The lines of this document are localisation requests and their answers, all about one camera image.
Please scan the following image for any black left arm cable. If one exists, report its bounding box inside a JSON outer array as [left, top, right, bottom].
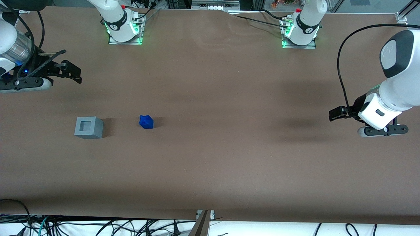
[[337, 23, 420, 116]]

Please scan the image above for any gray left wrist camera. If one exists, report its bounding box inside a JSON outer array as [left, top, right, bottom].
[[357, 124, 409, 138]]

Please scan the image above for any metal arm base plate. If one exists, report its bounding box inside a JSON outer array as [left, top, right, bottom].
[[281, 17, 317, 49], [108, 14, 145, 45]]

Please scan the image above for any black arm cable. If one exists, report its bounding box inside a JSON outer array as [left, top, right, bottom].
[[337, 23, 420, 116], [3, 3, 46, 81]]

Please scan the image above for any teal floor cable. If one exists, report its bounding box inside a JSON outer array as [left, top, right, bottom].
[[37, 215, 50, 236]]

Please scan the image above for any blue plastic part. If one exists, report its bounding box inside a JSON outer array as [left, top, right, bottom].
[[139, 115, 154, 129]]

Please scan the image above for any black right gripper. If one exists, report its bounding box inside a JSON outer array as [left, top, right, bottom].
[[0, 49, 82, 86]]

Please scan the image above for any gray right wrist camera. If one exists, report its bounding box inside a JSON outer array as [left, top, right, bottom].
[[0, 77, 53, 93]]

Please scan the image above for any aluminium profile post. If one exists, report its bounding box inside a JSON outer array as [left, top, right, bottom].
[[188, 210, 211, 236]]

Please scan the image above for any brown table mat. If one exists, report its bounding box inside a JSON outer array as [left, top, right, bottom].
[[0, 7, 420, 225]]

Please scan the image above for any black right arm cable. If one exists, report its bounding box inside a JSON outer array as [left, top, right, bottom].
[[3, 3, 46, 81]]

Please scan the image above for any black looped floor cable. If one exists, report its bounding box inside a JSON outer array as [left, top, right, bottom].
[[0, 199, 32, 236]]

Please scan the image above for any metal table edge bracket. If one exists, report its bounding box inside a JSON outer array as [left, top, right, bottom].
[[196, 209, 216, 219]]

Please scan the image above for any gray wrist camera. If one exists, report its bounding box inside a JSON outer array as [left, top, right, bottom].
[[0, 77, 53, 93], [357, 124, 409, 138]]

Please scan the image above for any aluminium corner profile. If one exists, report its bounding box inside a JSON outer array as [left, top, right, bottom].
[[395, 0, 420, 24]]

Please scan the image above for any black cable on mat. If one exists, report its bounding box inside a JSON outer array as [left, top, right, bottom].
[[226, 9, 291, 29]]

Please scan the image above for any gray square base block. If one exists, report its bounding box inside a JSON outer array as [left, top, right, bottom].
[[74, 116, 104, 139]]

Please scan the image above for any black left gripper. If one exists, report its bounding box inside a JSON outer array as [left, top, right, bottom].
[[329, 93, 367, 122]]

